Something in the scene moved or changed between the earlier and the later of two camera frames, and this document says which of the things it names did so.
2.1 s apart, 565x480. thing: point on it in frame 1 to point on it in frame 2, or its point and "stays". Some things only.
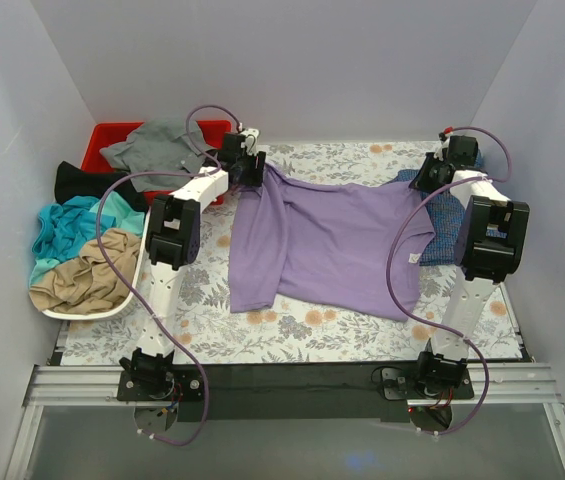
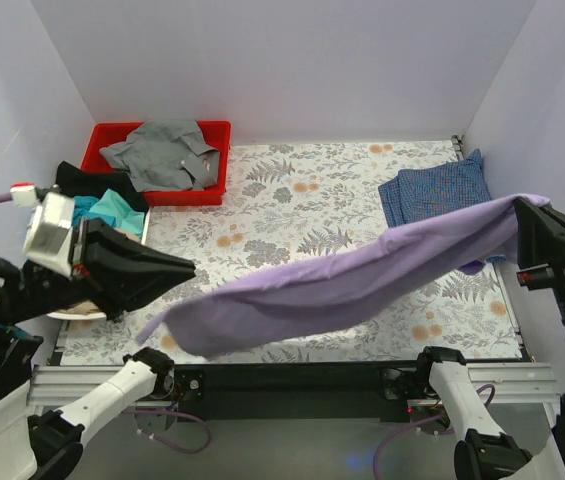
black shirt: (72, 182) stays
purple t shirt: (325, 244) to (466, 238)
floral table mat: (201, 327) stays
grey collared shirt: (161, 146) stays
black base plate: (290, 392) stays
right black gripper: (425, 176) to (560, 245)
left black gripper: (253, 170) to (94, 267)
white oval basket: (69, 316) stays
